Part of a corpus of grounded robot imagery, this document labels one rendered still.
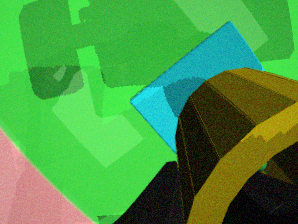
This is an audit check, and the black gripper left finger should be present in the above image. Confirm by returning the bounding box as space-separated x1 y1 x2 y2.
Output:
113 160 184 224

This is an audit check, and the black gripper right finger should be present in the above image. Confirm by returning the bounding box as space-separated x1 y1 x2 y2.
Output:
222 171 298 224

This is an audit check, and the green marble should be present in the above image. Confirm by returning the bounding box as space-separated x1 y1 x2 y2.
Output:
258 163 267 172

